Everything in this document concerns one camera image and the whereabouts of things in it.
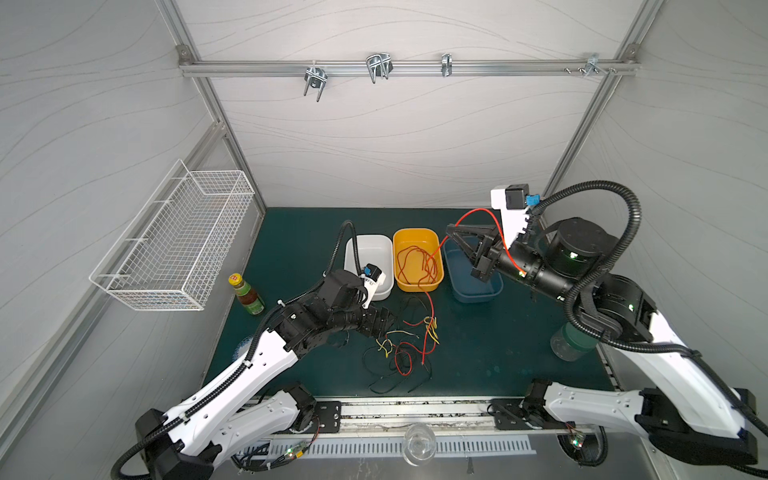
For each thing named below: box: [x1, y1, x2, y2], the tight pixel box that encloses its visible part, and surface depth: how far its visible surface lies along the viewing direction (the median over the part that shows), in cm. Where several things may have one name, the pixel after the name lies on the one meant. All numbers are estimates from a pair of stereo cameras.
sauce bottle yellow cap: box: [228, 272, 265, 316], surface depth 83 cm
